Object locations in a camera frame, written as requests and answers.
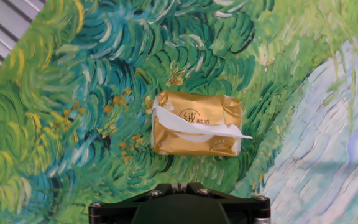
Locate white paper napkin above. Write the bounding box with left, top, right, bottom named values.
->
left=152, top=99, right=254, bottom=140

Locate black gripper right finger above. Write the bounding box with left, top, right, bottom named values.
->
left=178, top=182, right=272, bottom=224

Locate green painted landscape tablecloth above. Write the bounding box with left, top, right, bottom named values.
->
left=0, top=0, right=358, bottom=224

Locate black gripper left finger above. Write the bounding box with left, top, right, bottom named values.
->
left=88, top=182, right=180, bottom=224

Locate gold tissue pack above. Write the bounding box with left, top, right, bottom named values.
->
left=150, top=90, right=244, bottom=157

